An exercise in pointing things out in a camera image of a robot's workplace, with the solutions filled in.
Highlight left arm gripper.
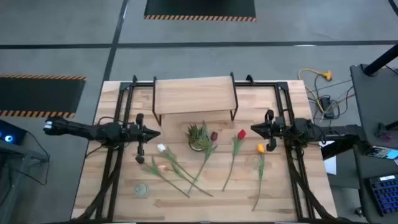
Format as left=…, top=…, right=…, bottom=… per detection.
left=124, top=113, right=162, bottom=157

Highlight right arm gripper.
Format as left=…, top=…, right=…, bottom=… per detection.
left=250, top=109, right=286, bottom=152

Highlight yellow orange artificial tulip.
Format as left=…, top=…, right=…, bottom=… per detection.
left=251, top=143, right=266, bottom=212

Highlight red artificial tulip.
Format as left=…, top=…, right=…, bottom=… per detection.
left=221, top=129, right=248, bottom=192

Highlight ribbed clear glass vase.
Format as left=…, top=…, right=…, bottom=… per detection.
left=133, top=183, right=150, bottom=199

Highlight wooden shelf with black legs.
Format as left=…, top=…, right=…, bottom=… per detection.
left=151, top=72, right=239, bottom=126

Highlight potted succulent plant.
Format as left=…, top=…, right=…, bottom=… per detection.
left=185, top=120, right=211, bottom=152

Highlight black power strip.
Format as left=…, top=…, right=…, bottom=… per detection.
left=319, top=95, right=336, bottom=119

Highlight white paper sheet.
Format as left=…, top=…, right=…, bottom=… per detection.
left=318, top=140, right=338, bottom=175

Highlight dark grey desk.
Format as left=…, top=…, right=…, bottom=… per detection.
left=349, top=63, right=398, bottom=224

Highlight black hazard-striped floor mat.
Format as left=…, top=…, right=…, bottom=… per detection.
left=143, top=0, right=257, bottom=22
left=0, top=73, right=87, bottom=119

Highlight grey metal stand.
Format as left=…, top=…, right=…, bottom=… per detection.
left=0, top=144, right=50, bottom=224

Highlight device with blue screen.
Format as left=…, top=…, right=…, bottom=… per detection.
left=366, top=146, right=398, bottom=161

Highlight black metal pole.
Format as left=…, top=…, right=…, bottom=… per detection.
left=362, top=43, right=398, bottom=77

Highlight keyboard with blue backlight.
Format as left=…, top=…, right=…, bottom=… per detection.
left=368, top=174, right=398, bottom=217

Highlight computer case with blue light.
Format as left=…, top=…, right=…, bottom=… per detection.
left=0, top=119, right=27, bottom=146

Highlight black metal rig frame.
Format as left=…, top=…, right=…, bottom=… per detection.
left=70, top=74, right=346, bottom=224

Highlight yellow extension cord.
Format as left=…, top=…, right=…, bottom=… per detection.
left=297, top=68, right=333, bottom=116

